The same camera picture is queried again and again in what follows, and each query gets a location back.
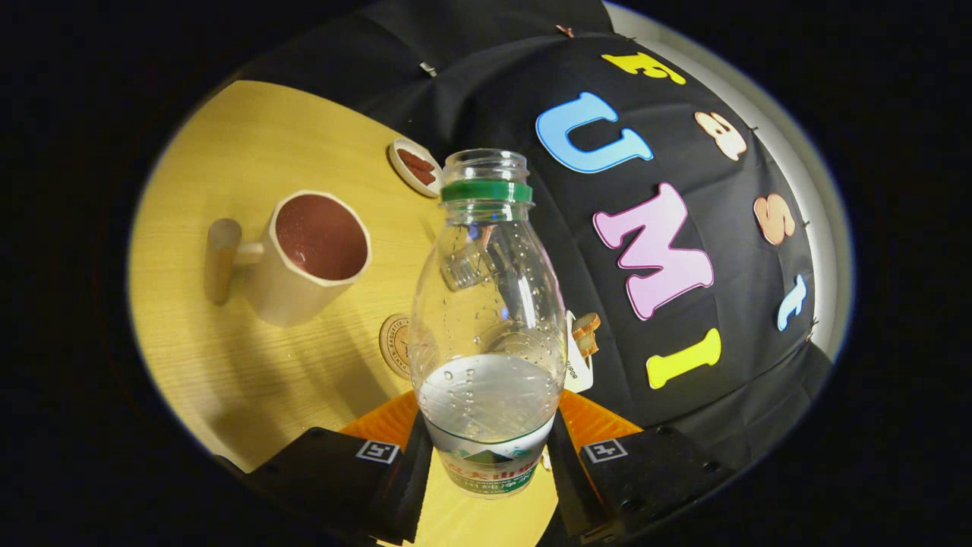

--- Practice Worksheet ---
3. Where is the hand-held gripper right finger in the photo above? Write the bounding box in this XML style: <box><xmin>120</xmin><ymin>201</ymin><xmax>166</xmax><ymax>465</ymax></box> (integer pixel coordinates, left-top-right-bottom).
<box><xmin>545</xmin><ymin>389</ymin><xmax>734</xmax><ymax>546</ymax></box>

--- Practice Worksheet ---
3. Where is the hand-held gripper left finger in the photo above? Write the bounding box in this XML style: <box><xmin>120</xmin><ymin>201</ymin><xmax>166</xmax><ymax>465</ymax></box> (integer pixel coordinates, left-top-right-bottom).
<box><xmin>243</xmin><ymin>390</ymin><xmax>434</xmax><ymax>546</ymax></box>

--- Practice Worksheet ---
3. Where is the round cork coaster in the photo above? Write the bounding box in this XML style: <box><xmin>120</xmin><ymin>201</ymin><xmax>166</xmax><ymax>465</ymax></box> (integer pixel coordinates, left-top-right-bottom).
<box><xmin>379</xmin><ymin>313</ymin><xmax>415</xmax><ymax>379</ymax></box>

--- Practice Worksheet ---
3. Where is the clear plastic bottle green ring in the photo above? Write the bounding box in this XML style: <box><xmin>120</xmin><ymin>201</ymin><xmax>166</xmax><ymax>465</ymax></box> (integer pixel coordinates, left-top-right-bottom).
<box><xmin>409</xmin><ymin>149</ymin><xmax>569</xmax><ymax>500</ymax></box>

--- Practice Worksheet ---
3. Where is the cream cup wooden handle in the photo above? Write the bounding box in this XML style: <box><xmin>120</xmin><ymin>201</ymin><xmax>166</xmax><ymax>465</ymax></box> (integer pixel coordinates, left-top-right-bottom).
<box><xmin>205</xmin><ymin>190</ymin><xmax>373</xmax><ymax>327</ymax></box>

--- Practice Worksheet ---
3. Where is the white toaster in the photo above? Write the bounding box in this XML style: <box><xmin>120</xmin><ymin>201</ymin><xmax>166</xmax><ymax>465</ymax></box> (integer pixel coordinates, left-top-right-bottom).
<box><xmin>563</xmin><ymin>310</ymin><xmax>597</xmax><ymax>394</ymax></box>

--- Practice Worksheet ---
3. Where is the wooden table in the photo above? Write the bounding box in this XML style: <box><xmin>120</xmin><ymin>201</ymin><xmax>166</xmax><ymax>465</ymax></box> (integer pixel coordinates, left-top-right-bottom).
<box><xmin>128</xmin><ymin>80</ymin><xmax>559</xmax><ymax>547</ymax></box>

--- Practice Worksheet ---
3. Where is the clear ribbed glass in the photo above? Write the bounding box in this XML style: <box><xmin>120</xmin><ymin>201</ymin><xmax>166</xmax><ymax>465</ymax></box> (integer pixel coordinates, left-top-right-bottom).
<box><xmin>440</xmin><ymin>228</ymin><xmax>496</xmax><ymax>291</ymax></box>

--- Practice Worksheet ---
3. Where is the small white plate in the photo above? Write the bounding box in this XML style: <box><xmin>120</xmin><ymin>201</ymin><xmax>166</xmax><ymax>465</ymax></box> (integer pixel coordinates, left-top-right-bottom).
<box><xmin>389</xmin><ymin>138</ymin><xmax>446</xmax><ymax>199</ymax></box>

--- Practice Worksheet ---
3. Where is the black backdrop cloth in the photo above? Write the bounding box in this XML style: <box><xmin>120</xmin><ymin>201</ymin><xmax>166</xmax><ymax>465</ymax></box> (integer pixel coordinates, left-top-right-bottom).
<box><xmin>243</xmin><ymin>0</ymin><xmax>836</xmax><ymax>472</ymax></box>

